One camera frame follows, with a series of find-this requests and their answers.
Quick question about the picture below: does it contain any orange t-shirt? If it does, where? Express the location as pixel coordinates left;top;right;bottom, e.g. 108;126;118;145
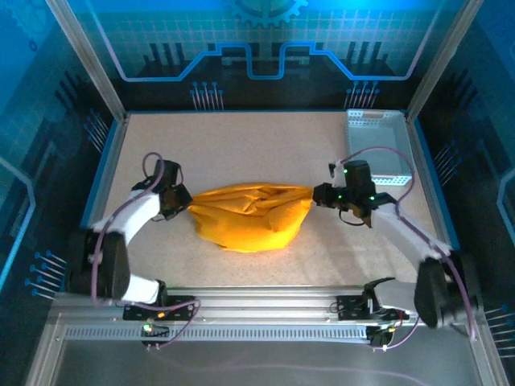
187;183;314;253

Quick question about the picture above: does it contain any white perforated plastic basket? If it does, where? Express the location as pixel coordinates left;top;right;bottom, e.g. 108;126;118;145
345;109;417;187

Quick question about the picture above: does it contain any black controller box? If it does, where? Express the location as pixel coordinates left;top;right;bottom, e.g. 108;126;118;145
366;324;398;351
139;321;171;351

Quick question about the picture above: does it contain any grey metal panel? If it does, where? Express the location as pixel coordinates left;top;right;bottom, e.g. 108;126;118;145
23;313;510;386

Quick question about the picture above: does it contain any aluminium side rail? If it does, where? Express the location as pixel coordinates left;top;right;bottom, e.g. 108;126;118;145
405;114;464;293
66;113;130;293

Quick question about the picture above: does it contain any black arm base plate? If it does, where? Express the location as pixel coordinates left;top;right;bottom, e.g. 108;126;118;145
122;295;197;322
336;294;410;322

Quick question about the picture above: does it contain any purple cable loop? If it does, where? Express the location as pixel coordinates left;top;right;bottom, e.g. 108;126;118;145
372;317;422;353
140;296;201;351

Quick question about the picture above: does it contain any aluminium frame beam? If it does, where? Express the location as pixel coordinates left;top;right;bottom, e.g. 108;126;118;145
51;285;484;325

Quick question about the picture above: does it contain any slotted grey cable duct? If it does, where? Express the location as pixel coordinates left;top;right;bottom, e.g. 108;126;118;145
64;326;369;343

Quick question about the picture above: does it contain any aluminium frame post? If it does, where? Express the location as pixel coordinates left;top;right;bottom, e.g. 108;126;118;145
405;0;488;121
44;0;129;121

